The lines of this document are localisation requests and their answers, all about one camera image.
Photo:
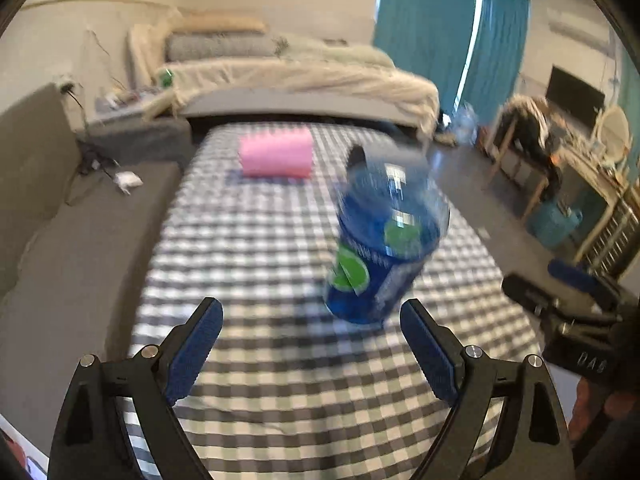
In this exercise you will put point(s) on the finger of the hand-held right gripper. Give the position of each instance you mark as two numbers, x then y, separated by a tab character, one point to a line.
530	294
580	277

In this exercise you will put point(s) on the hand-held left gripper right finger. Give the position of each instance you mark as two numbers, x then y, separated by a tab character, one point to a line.
431	355

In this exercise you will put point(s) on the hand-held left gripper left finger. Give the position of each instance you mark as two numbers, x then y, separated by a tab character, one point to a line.
194	352

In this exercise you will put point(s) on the blue plastic bottle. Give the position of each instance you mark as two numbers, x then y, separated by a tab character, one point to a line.
387	240

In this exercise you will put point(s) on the person's right hand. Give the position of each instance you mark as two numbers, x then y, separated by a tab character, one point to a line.
589	410

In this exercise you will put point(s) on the teal bucket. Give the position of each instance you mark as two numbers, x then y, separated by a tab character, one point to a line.
555	222

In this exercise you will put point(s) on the cluttered wooden desk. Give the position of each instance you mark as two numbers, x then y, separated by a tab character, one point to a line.
597	170

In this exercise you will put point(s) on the checked tablecloth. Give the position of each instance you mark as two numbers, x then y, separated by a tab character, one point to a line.
280	260

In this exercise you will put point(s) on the wooden chair with clothes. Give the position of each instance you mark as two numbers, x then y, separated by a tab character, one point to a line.
530	135

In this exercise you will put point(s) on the white round-backed chair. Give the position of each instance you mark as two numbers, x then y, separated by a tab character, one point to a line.
614	130

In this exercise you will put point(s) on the grey sofa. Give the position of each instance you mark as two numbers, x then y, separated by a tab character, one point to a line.
65	240

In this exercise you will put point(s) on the black television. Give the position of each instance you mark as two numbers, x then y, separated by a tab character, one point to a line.
572	95

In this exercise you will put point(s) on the clear plastic water bottle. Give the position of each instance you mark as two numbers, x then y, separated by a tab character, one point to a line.
466	122

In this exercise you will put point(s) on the white crumpled tissue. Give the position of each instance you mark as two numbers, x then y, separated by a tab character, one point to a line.
127	181

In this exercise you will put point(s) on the pink rolled towel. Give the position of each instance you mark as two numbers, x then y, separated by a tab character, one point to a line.
275	155

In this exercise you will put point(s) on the narrow teal curtain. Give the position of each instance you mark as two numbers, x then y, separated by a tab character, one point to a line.
497	55

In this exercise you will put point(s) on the white air conditioner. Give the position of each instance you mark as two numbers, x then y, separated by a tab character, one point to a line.
577	25

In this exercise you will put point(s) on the cluttered bedside table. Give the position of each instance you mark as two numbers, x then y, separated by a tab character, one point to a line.
125	105

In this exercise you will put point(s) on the green bottle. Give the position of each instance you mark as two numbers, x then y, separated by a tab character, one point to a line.
165	76

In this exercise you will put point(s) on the wide teal curtain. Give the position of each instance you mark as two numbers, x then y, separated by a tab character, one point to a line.
425	25

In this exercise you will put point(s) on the bed with cream blanket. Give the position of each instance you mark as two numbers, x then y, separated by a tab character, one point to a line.
310	75

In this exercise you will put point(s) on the grey pillow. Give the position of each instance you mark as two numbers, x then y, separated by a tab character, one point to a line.
220	46

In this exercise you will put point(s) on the beige pillow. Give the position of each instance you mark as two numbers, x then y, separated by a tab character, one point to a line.
225	22

